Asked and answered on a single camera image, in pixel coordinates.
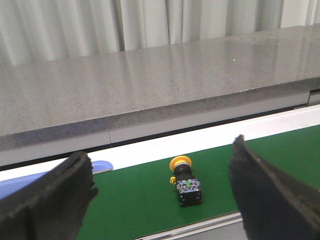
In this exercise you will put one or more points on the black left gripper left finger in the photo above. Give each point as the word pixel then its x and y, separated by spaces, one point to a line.
pixel 54 206

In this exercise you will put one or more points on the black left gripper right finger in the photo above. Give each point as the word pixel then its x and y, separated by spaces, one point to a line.
pixel 273 204

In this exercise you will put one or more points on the blue plastic tray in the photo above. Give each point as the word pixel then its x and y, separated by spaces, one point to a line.
pixel 9 186

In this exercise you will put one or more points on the green conveyor belt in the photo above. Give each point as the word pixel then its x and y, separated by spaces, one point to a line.
pixel 138 201

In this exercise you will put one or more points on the grey stone countertop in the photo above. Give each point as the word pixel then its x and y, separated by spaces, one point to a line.
pixel 144 92

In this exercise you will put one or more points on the white pleated curtain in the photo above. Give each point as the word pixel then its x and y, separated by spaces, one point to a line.
pixel 45 30

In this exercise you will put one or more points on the white far conveyor rail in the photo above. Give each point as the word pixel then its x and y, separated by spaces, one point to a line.
pixel 202 139

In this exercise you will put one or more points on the aluminium conveyor side rail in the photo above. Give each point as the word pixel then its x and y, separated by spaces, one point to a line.
pixel 196 228

